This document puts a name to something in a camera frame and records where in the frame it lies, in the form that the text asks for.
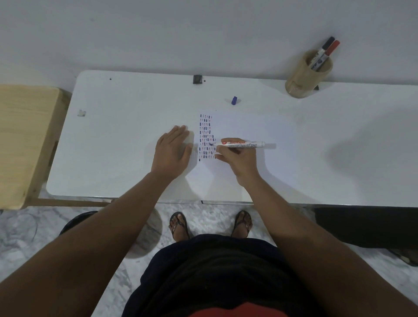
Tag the person's left forearm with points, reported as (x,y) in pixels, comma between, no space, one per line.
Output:
(98,245)

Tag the person's foot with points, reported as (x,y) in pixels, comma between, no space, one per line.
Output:
(242,231)
(181,233)

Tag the white paper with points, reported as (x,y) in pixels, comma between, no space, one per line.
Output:
(261,124)

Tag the person's right hand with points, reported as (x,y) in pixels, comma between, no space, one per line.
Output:
(243,163)

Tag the blue marker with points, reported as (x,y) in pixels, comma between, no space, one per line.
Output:
(253,144)

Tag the blue marker cap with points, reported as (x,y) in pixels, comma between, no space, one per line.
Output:
(234,100)

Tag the dark sandal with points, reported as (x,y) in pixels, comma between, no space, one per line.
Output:
(406,258)

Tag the light wooden stool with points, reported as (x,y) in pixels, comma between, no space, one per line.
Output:
(26,137)

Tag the person's right foot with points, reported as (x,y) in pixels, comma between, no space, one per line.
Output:
(242,231)

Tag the black marker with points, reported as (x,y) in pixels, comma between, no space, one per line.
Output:
(325,47)

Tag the red shirt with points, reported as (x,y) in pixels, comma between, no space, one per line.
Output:
(241,311)

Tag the black flip-flop sandal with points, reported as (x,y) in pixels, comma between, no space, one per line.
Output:
(241,222)
(176,223)

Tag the black round object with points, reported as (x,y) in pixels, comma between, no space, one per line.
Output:
(76,222)

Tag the black table clip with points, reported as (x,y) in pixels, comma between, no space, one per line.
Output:
(197,79)

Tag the person's right forearm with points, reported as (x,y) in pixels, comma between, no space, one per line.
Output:
(320,254)

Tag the wooden pen holder cup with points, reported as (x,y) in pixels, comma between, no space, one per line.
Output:
(302,80)

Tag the person's left hand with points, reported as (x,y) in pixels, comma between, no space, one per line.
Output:
(169,153)

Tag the person's left foot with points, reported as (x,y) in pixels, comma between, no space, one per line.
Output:
(181,233)

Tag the red marker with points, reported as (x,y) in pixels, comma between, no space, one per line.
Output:
(331,50)

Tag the black shorts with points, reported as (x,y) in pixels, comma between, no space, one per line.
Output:
(222,271)

